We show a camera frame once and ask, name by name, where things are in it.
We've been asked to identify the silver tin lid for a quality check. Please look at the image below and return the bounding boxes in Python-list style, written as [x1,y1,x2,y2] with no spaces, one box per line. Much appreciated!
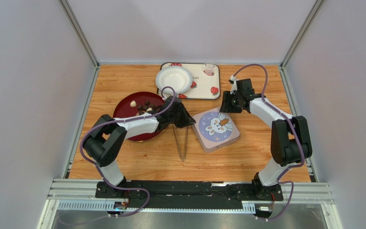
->
[192,106,241,150]

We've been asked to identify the pink chocolate tin box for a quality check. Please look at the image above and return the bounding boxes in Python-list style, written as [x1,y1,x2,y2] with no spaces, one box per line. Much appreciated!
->
[193,125,240,153]

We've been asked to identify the metal serving tongs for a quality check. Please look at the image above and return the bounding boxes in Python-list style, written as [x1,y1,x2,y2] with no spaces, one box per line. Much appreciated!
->
[172,125,189,162]

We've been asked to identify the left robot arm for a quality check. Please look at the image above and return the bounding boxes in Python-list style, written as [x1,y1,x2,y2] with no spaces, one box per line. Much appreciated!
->
[79,96,196,187]

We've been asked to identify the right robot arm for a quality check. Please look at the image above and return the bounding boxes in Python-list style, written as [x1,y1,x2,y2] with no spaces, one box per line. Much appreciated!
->
[220,76,312,190]

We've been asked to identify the white chocolate piece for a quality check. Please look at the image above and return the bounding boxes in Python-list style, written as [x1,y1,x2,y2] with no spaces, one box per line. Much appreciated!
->
[130,101,137,107]

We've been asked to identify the strawberry pattern tray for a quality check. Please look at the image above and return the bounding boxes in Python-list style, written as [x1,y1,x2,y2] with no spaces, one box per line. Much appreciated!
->
[158,62,221,100]

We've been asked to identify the red round tray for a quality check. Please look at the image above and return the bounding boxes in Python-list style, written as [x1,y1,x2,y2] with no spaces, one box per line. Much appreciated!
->
[112,91,172,143]

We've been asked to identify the white paper plate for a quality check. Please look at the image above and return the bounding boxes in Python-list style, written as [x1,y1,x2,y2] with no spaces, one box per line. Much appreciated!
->
[155,66,193,94]

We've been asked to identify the small clear glass cup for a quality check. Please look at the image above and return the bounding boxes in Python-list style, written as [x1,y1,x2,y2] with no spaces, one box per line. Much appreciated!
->
[204,60,215,76]

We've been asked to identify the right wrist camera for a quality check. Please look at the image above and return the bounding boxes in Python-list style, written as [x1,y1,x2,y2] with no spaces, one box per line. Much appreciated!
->
[229,75,237,94]

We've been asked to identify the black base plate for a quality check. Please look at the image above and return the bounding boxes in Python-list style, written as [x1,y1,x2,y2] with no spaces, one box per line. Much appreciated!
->
[95,180,284,210]

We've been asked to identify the aluminium frame rail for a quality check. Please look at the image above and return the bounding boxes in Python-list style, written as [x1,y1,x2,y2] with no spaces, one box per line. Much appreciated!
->
[37,179,342,229]

